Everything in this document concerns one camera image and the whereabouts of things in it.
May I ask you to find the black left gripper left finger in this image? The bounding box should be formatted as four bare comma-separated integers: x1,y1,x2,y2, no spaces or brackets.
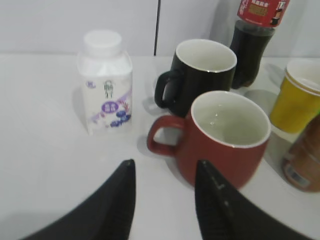
26,159,136,240

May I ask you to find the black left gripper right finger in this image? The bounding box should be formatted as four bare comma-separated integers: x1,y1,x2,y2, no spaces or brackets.
194,160,304,240

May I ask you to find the brown Nescafe coffee bottle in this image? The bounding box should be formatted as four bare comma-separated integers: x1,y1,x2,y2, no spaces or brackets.
282,115,320,193

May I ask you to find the white yogurt bottle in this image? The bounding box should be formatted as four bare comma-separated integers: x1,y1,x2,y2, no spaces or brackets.
77,29,133,135

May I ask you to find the cola bottle red label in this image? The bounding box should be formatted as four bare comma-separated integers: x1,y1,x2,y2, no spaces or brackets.
230,0,290,89

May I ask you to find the red mug with handle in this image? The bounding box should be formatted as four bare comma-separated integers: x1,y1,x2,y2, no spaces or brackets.
147,91,272,189

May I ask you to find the black mug with handle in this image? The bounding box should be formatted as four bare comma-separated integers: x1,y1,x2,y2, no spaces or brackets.
154,39,237,118

